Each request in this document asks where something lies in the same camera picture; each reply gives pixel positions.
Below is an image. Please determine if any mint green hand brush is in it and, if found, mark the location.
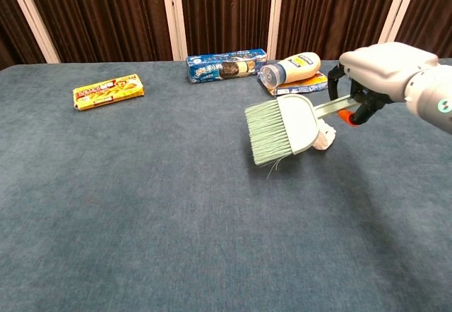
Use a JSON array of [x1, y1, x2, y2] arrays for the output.
[[244, 94, 362, 181]]

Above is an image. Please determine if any yellow snack box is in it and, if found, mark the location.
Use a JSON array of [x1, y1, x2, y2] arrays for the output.
[[72, 73, 145, 112]]

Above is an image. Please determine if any white squeeze bottle clear cap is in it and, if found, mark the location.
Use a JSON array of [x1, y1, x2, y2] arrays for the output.
[[259, 52, 322, 90]]

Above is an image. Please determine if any blue Oreo cookie box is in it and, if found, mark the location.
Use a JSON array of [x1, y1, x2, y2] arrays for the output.
[[185, 47, 268, 85]]

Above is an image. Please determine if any grey black right robot hand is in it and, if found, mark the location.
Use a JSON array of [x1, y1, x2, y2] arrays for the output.
[[327, 42, 441, 128]]

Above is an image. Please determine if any white screen frame post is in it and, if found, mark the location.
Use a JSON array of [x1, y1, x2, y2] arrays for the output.
[[266, 0, 285, 61], [3, 0, 61, 64], [377, 0, 423, 44], [160, 0, 189, 62]]

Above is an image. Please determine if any brown pleated curtain panel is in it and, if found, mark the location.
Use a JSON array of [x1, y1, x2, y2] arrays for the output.
[[275, 0, 404, 61], [178, 0, 275, 61], [0, 0, 47, 71], [394, 0, 452, 59], [21, 0, 174, 64]]

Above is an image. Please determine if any flat blue yellow packet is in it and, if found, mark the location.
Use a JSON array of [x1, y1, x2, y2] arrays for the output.
[[257, 71, 330, 97]]

